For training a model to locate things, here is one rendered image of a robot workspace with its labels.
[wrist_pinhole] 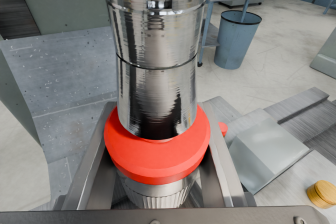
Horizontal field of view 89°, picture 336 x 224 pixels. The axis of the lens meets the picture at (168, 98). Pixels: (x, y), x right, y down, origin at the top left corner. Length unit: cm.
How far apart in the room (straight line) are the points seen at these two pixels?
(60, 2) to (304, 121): 58
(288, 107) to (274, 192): 33
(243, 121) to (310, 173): 9
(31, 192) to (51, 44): 128
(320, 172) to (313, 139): 24
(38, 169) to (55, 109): 124
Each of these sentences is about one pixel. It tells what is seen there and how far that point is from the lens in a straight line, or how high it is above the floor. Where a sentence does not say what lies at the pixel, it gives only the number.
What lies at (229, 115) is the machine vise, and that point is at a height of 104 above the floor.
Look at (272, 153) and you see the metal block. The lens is 22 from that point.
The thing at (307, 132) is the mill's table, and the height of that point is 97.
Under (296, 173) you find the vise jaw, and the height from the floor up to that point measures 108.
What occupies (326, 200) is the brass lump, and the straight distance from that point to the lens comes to 25.
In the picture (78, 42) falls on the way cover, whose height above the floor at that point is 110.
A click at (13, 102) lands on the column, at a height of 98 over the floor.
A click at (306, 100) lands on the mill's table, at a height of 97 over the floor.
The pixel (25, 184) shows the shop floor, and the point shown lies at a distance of 165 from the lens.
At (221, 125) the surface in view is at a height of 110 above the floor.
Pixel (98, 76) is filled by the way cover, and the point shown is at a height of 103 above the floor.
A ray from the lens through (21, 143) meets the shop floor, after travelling 189.
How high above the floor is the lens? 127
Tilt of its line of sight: 43 degrees down
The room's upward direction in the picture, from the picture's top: 2 degrees clockwise
